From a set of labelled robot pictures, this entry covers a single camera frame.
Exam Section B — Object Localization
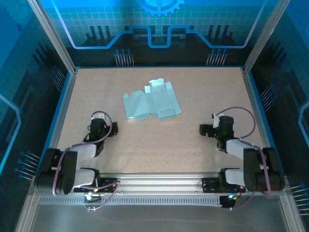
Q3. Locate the light blue paper box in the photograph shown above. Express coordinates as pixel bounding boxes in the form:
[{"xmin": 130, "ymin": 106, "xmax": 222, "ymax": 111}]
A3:
[{"xmin": 122, "ymin": 78, "xmax": 182, "ymax": 121}]

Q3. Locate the blue gear print panel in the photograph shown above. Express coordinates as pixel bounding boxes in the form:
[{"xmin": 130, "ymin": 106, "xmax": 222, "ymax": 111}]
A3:
[{"xmin": 38, "ymin": 0, "xmax": 273, "ymax": 68}]

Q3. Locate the black controller board with LED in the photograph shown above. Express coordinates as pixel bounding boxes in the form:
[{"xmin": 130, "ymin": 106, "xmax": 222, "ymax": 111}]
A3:
[{"xmin": 219, "ymin": 194, "xmax": 237, "ymax": 210}]

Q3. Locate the blue circuit print side panel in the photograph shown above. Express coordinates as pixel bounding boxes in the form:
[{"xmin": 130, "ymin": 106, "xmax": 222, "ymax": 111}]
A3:
[
  {"xmin": 248, "ymin": 0, "xmax": 309, "ymax": 218},
  {"xmin": 0, "ymin": 0, "xmax": 73, "ymax": 232}
]

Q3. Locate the grey metal sheet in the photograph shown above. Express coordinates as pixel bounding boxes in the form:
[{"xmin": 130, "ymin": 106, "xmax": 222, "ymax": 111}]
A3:
[{"xmin": 14, "ymin": 193, "xmax": 305, "ymax": 232}]

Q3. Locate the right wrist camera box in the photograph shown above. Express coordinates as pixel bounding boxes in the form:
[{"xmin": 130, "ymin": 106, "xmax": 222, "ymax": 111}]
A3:
[{"xmin": 211, "ymin": 113, "xmax": 222, "ymax": 129}]

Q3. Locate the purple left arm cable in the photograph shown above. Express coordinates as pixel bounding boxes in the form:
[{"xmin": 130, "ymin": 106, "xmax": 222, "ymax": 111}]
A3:
[{"xmin": 52, "ymin": 110, "xmax": 121, "ymax": 212}]

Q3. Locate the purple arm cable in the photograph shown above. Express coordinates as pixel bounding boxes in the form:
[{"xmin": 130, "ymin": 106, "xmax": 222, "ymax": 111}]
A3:
[
  {"xmin": 216, "ymin": 107, "xmax": 272, "ymax": 211},
  {"xmin": 52, "ymin": 110, "xmax": 121, "ymax": 212}
]

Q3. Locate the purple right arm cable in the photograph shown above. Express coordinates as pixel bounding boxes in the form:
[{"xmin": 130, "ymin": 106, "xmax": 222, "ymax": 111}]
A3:
[{"xmin": 216, "ymin": 107, "xmax": 272, "ymax": 211}]

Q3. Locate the aluminium table side rail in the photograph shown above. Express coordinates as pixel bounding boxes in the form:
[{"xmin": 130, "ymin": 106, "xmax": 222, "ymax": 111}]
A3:
[
  {"xmin": 41, "ymin": 69, "xmax": 78, "ymax": 175},
  {"xmin": 241, "ymin": 67, "xmax": 278, "ymax": 175}
]

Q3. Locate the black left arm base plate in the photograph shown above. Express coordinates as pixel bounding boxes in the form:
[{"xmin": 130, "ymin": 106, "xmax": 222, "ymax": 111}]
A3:
[{"xmin": 72, "ymin": 177, "xmax": 118, "ymax": 194}]

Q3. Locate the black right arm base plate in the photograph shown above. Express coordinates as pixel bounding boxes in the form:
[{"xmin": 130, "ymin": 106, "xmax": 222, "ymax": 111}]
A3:
[{"xmin": 201, "ymin": 177, "xmax": 247, "ymax": 194}]

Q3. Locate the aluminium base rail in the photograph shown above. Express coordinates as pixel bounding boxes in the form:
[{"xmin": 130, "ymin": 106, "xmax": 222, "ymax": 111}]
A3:
[{"xmin": 31, "ymin": 172, "xmax": 289, "ymax": 195}]

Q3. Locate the slotted grey cable duct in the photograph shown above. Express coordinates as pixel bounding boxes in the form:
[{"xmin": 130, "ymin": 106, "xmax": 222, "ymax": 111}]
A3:
[{"xmin": 38, "ymin": 196, "xmax": 224, "ymax": 206}]

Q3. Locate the aluminium frame post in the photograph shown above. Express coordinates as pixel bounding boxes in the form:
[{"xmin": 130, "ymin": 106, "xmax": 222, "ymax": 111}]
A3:
[
  {"xmin": 243, "ymin": 0, "xmax": 292, "ymax": 74},
  {"xmin": 27, "ymin": 0, "xmax": 78, "ymax": 74}
]

